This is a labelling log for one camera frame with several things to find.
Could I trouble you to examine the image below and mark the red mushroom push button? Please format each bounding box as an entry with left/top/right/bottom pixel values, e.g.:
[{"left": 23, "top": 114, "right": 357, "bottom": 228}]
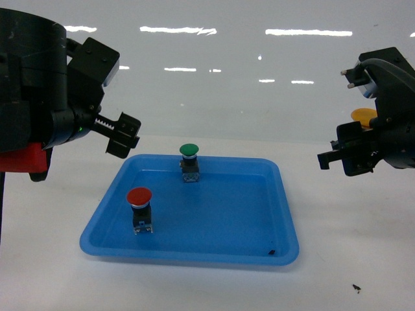
[{"left": 126, "top": 187, "right": 154, "bottom": 234}]

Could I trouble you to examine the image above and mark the yellow mushroom push button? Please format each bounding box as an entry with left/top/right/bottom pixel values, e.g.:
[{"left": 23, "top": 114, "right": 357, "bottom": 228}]
[{"left": 351, "top": 108, "right": 377, "bottom": 128}]

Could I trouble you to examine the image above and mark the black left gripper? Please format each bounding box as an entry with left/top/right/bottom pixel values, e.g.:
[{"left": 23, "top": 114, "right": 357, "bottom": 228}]
[{"left": 41, "top": 61, "right": 141, "bottom": 159}]

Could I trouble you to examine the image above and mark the blue plastic tray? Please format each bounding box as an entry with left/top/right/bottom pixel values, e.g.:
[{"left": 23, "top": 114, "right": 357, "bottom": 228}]
[{"left": 80, "top": 155, "right": 300, "bottom": 266}]

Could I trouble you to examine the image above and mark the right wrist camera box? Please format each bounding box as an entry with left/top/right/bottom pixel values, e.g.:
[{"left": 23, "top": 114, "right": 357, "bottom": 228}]
[{"left": 340, "top": 47, "right": 414, "bottom": 98}]

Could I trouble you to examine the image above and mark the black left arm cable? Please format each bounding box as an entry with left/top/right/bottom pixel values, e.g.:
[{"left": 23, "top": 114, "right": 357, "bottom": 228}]
[{"left": 0, "top": 171, "right": 6, "bottom": 247}]

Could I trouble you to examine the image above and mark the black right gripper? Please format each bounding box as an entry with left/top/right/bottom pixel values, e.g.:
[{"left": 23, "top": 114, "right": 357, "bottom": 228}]
[{"left": 317, "top": 82, "right": 414, "bottom": 177}]

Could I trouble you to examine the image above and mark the green mushroom push button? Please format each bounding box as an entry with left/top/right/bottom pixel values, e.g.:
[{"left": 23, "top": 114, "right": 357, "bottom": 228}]
[{"left": 179, "top": 143, "right": 200, "bottom": 183}]

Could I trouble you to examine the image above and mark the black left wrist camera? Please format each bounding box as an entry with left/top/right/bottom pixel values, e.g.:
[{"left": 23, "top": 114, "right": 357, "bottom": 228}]
[{"left": 66, "top": 38, "right": 120, "bottom": 87}]

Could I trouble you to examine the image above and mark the black right camera cable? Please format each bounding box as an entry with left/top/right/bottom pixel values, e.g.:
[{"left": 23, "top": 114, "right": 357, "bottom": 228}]
[{"left": 356, "top": 58, "right": 415, "bottom": 95}]

